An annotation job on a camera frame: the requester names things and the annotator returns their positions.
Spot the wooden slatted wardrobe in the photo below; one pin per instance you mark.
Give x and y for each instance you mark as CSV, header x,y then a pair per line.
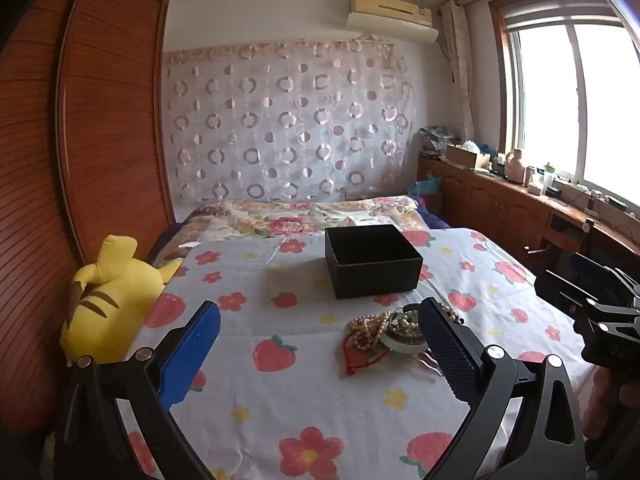
x,y
100,110

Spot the white air conditioner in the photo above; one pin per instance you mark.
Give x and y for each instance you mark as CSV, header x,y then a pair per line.
x,y
390,15

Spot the floral quilt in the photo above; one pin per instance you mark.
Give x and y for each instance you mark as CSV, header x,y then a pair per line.
x,y
280,220

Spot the person's right hand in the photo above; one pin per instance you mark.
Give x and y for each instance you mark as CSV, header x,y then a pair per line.
x,y
597,405

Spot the green lid bottle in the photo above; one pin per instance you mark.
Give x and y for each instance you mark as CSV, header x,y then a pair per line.
x,y
548,175

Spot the pink kettle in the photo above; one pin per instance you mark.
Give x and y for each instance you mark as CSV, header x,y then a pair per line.
x,y
515,167

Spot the yellow plush toy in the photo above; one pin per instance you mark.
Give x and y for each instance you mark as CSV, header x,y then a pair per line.
x,y
110,305

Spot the strawberry print bed sheet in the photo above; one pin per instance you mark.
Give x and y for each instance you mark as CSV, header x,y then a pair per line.
x,y
300,390

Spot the circle pattern wall curtain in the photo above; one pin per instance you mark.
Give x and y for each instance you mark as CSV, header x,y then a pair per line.
x,y
290,120

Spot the pile of packets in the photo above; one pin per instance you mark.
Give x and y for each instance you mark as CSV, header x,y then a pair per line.
x,y
437,141

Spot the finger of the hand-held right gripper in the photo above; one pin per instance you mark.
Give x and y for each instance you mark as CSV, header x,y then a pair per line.
x,y
560,290
600,267

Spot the blue bag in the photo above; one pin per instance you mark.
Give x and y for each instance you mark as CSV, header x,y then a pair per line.
x,y
424,187

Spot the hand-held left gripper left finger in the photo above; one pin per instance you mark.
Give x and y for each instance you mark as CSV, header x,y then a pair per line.
x,y
192,355

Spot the wooden frame window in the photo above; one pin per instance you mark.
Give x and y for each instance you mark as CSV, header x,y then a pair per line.
x,y
565,95

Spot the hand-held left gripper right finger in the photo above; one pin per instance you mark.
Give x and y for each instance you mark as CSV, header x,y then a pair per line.
x,y
450,355

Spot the dark blue blanket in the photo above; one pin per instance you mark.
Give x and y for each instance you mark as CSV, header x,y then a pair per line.
x,y
432,217

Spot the patterned window curtain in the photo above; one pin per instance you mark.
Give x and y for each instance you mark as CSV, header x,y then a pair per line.
x,y
461,60

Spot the long wooden cabinet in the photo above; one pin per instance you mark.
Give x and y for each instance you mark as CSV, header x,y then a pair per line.
x,y
500,210

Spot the black square box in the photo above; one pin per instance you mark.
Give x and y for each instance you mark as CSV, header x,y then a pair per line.
x,y
372,260

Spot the cardboard box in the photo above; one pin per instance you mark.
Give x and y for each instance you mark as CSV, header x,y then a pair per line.
x,y
465,156

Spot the pale green jade bangle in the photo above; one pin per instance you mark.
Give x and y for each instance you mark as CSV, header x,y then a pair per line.
x,y
400,344

